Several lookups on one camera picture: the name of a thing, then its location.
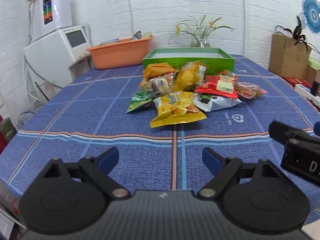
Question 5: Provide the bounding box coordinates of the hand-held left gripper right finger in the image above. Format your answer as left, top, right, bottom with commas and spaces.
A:
196, 147, 281, 201

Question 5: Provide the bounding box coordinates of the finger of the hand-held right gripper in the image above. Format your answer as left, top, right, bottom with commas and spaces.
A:
268, 120, 316, 144

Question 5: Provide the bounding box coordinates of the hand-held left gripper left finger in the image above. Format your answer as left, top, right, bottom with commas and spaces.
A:
43, 147, 131, 201

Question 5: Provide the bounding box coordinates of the small clear red snack packet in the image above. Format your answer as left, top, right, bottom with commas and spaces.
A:
235, 82, 268, 100

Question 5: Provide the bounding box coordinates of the white snack packet dark print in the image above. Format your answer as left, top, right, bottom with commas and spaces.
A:
193, 93, 242, 112

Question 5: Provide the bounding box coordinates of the yellow chip bag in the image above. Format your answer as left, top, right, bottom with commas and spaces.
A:
149, 91, 208, 128

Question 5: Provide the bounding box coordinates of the green snack packet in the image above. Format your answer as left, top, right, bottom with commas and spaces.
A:
127, 91, 154, 114

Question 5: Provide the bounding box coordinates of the red snack packet yellow label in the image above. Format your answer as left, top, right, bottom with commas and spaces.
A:
195, 69, 239, 99

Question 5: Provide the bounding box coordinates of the yellow pastry packet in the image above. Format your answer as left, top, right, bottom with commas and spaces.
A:
172, 61, 209, 93

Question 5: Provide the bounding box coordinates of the clear cake packet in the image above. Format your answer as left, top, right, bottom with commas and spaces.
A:
139, 72, 178, 98

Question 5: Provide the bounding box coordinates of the green cardboard box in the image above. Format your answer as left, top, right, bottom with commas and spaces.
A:
142, 47, 236, 77

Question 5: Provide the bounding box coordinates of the orange snack packet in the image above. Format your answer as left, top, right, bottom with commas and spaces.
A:
143, 62, 177, 81

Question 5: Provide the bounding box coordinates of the blue plaid tablecloth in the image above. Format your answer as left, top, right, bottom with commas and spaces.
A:
0, 54, 320, 227

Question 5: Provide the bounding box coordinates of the white power strip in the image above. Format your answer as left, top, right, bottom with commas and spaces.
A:
294, 84, 320, 106

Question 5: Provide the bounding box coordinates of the flat red box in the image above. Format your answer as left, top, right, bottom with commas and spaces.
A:
285, 76, 311, 88

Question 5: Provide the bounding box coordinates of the small cardboard box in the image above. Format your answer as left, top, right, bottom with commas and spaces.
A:
306, 65, 320, 86

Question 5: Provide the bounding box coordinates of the brown paper bag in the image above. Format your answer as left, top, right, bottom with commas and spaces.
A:
269, 34, 313, 80

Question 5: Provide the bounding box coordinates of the purple leaf plant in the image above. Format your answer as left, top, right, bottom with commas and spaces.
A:
275, 15, 316, 53

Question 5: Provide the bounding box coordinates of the orange plastic basin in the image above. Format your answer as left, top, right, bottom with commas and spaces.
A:
86, 36, 156, 70

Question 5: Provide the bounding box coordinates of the glass vase with flowers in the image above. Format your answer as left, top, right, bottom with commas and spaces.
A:
168, 14, 235, 48

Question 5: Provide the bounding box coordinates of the white machine with screen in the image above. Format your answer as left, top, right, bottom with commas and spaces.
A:
23, 25, 92, 83

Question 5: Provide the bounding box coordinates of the white water purifier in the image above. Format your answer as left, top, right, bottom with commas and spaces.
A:
29, 0, 73, 41

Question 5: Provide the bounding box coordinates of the white wall cable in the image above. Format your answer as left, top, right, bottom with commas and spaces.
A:
240, 0, 247, 55
126, 0, 134, 40

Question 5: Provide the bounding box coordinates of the blue round wall decoration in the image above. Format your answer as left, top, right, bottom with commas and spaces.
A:
301, 0, 320, 34

